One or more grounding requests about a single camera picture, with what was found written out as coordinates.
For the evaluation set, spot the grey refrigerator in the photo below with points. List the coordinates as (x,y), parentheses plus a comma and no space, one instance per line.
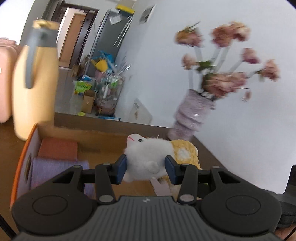
(108,37)

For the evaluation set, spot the pink layered sponge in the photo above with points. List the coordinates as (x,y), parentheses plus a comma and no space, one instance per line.
(57,149)

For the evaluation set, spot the yellow thermos jug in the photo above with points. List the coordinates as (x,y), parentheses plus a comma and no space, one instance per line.
(34,97)

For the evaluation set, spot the purple ribbed vase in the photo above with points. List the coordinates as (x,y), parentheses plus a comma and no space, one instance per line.
(192,113)

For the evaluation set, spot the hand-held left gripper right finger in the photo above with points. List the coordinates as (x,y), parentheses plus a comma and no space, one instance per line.
(172,172)

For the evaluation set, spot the pink suitcase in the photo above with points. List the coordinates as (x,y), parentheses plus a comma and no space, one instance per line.
(7,81)

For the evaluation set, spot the yellow and white box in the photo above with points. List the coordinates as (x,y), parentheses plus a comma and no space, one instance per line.
(126,8)

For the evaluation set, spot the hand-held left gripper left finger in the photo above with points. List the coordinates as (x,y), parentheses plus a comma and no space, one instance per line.
(121,169)

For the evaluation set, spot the small cardboard box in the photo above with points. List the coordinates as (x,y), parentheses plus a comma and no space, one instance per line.
(89,102)

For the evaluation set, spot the lavender cloth pouch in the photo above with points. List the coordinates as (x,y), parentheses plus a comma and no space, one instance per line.
(53,171)

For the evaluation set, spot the green packet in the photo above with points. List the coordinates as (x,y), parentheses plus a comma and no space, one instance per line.
(82,87)

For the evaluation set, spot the brown wooden door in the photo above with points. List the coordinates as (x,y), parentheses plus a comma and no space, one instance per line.
(71,39)

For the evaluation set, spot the dried pink roses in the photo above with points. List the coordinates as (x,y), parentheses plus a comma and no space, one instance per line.
(222,81)

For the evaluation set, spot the yellow and blue bag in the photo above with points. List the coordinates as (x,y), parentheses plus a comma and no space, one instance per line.
(100,64)

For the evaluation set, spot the printed cardboard box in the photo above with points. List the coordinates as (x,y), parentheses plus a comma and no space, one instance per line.
(99,143)

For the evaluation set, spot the white and yellow plush toy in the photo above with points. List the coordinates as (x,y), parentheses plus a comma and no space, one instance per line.
(148,153)

